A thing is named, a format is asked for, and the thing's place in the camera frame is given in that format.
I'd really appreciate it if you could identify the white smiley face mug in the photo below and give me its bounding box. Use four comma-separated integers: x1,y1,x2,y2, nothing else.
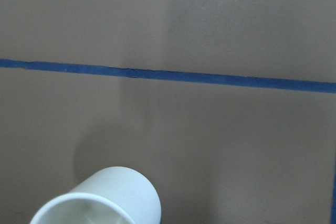
31,166,161,223

